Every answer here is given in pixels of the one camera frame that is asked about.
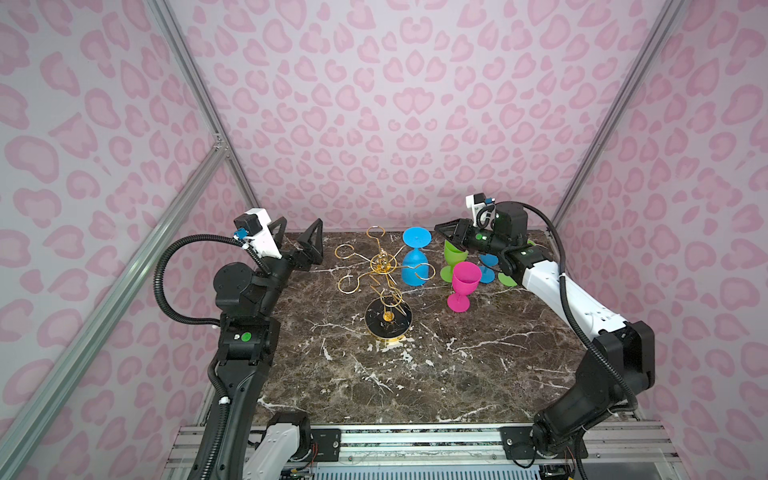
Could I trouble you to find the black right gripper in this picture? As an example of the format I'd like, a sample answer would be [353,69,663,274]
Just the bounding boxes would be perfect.
[435,219,510,258]

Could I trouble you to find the green wine glass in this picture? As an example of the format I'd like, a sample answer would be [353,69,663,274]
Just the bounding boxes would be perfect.
[440,240,469,283]
[496,241,539,285]

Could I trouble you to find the magenta plastic wine glass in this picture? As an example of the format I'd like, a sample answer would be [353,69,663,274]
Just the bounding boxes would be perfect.
[447,262,482,313]

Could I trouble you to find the blue wine glass front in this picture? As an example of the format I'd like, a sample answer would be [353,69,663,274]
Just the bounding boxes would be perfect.
[478,254,498,284]

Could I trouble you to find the blue wine glass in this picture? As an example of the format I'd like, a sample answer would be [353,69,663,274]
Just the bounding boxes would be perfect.
[401,227,433,287]
[478,254,498,284]

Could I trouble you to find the blue wine glass back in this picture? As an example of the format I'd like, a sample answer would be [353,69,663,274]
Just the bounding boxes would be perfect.
[401,227,433,287]

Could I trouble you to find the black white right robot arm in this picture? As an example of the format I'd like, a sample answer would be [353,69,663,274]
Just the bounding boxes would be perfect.
[434,194,655,458]

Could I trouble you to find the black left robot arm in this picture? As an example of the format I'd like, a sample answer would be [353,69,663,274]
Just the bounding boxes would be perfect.
[189,219,323,479]

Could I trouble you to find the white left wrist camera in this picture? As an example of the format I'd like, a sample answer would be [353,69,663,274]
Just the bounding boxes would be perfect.
[234,208,282,259]

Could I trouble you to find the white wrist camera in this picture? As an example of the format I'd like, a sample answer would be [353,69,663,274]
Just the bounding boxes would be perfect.
[234,208,282,259]
[465,193,495,229]

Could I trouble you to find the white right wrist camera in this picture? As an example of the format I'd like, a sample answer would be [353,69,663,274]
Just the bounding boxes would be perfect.
[465,193,495,229]

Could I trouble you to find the gold wire glass rack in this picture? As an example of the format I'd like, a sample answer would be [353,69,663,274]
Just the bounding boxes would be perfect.
[334,226,436,345]

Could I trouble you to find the aluminium diagonal frame bar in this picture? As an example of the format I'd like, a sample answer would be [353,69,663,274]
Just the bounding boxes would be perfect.
[1,146,228,479]

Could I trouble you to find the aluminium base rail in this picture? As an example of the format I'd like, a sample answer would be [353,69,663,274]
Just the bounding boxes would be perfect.
[161,422,685,480]

